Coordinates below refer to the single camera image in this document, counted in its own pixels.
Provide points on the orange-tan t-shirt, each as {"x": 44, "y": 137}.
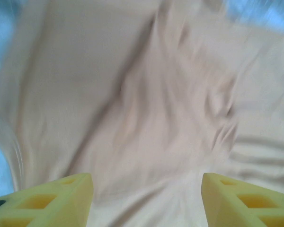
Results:
{"x": 132, "y": 94}

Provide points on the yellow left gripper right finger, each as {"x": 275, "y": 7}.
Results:
{"x": 213, "y": 205}

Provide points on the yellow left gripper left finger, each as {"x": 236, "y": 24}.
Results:
{"x": 80, "y": 201}

